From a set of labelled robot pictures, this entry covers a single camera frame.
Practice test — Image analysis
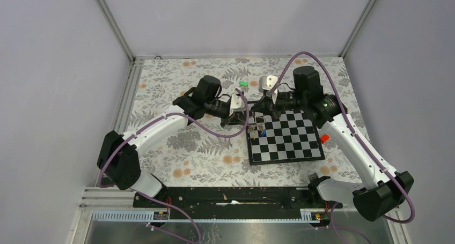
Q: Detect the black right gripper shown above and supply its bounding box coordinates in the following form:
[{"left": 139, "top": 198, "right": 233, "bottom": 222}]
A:
[{"left": 251, "top": 91, "right": 307, "bottom": 119}]

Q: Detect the silver keyring with clips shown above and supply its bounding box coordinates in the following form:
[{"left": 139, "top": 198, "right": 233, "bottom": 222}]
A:
[{"left": 247, "top": 115, "right": 266, "bottom": 139}]

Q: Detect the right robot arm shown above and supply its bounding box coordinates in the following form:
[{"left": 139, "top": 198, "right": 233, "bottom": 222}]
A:
[{"left": 251, "top": 66, "right": 414, "bottom": 221}]

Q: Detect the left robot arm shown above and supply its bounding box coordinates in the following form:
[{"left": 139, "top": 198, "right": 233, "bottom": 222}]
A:
[{"left": 97, "top": 75, "right": 249, "bottom": 207}]

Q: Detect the floral patterned table mat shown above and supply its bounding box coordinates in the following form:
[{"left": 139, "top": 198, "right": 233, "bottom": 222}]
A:
[{"left": 128, "top": 56, "right": 367, "bottom": 187}]

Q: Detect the black white chessboard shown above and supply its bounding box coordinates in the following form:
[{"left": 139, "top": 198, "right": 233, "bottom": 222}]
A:
[{"left": 246, "top": 110, "right": 325, "bottom": 165}]

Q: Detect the red key tag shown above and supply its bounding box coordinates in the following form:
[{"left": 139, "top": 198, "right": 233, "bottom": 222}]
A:
[{"left": 320, "top": 134, "right": 330, "bottom": 144}]

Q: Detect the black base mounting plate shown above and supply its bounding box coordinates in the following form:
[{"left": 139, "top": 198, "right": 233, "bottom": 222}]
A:
[{"left": 133, "top": 187, "right": 334, "bottom": 215}]

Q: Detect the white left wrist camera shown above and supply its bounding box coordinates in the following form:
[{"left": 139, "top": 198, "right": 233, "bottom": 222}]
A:
[{"left": 229, "top": 94, "right": 246, "bottom": 114}]

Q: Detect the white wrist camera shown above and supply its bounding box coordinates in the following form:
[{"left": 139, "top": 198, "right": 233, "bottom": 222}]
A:
[
  {"left": 259, "top": 75, "right": 278, "bottom": 104},
  {"left": 229, "top": 94, "right": 246, "bottom": 114}
]

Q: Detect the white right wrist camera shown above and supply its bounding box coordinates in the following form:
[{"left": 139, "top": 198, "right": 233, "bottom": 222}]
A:
[{"left": 259, "top": 75, "right": 278, "bottom": 104}]

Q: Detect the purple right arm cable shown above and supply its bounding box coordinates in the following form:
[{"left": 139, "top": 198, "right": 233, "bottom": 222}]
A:
[{"left": 268, "top": 51, "right": 416, "bottom": 244}]

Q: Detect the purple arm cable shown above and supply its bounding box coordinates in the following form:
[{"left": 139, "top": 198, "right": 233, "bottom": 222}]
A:
[
  {"left": 268, "top": 51, "right": 416, "bottom": 244},
  {"left": 98, "top": 88, "right": 250, "bottom": 244}
]

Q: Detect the white slotted cable duct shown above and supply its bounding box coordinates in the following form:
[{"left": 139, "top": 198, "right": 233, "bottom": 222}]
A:
[{"left": 92, "top": 209, "right": 319, "bottom": 223}]

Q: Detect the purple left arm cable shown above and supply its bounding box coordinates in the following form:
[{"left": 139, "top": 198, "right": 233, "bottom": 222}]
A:
[{"left": 98, "top": 88, "right": 250, "bottom": 244}]

